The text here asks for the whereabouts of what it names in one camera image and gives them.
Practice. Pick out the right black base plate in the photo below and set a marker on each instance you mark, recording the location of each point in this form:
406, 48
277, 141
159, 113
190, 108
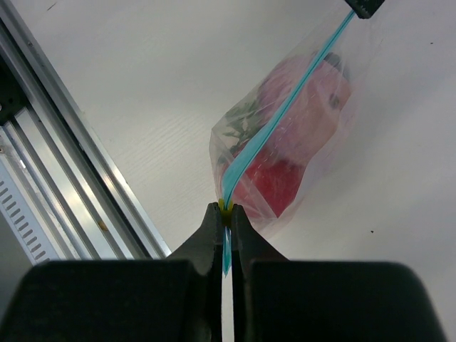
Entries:
12, 100

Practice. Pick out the pink toy onion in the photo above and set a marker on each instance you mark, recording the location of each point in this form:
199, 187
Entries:
313, 117

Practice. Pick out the clear zip top bag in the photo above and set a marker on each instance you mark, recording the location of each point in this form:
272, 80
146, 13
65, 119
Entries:
342, 33

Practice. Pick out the aluminium mounting rail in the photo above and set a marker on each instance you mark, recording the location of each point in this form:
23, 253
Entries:
86, 207

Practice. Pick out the white slotted cable duct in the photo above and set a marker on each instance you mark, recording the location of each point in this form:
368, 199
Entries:
23, 222

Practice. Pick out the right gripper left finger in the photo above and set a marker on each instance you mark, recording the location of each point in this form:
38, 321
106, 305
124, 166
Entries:
173, 299

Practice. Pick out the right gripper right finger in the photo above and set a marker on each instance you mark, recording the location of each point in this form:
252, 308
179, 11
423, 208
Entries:
277, 299

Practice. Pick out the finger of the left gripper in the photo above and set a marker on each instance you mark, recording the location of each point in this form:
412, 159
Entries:
365, 9

